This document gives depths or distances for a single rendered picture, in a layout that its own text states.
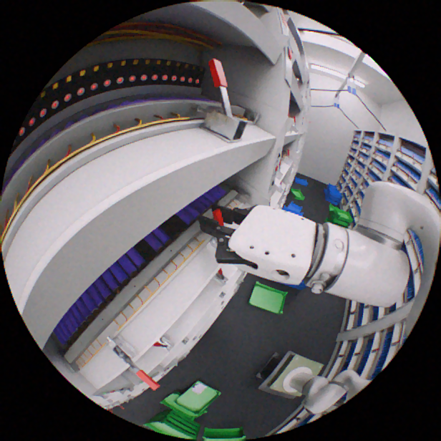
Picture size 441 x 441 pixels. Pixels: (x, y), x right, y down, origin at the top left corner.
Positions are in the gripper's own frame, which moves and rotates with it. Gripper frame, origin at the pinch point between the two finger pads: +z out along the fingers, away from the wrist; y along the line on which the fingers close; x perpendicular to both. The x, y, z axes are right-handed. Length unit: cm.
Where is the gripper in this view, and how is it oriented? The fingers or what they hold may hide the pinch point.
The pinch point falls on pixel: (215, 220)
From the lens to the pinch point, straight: 21.8
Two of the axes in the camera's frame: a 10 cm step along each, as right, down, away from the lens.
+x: -1.4, -7.8, -6.1
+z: -8.1, -2.7, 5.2
